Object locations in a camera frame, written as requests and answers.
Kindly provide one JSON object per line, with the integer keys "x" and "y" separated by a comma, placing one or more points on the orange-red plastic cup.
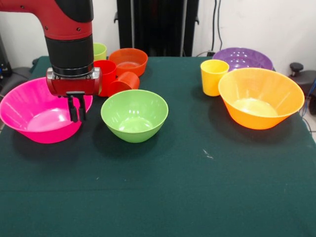
{"x": 124, "y": 85}

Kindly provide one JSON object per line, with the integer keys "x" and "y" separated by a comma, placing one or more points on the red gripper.
{"x": 74, "y": 86}

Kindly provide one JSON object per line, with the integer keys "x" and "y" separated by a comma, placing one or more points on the black round floor base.
{"x": 307, "y": 79}

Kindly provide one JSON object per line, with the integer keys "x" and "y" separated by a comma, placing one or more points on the orange-red plastic bowl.
{"x": 128, "y": 61}

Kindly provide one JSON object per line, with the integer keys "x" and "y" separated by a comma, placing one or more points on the pink plastic bowl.
{"x": 37, "y": 134}

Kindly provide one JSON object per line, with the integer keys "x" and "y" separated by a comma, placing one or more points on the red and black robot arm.
{"x": 66, "y": 24}

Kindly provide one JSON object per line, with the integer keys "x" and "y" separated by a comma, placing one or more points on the orange plastic bowl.
{"x": 254, "y": 122}

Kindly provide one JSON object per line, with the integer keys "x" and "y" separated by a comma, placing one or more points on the purple plastic bowl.
{"x": 247, "y": 59}

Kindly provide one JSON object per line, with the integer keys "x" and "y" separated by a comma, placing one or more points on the dark green table cloth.
{"x": 158, "y": 185}

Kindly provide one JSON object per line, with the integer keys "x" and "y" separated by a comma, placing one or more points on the light green plastic cup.
{"x": 100, "y": 51}

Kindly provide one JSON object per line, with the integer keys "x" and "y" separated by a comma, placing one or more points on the yellow plastic cup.
{"x": 209, "y": 84}

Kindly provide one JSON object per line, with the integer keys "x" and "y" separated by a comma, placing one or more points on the green plastic bowl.
{"x": 134, "y": 133}

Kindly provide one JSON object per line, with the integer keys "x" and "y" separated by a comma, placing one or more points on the black knob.
{"x": 296, "y": 67}

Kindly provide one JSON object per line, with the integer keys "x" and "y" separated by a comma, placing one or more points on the red plastic cup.
{"x": 107, "y": 71}

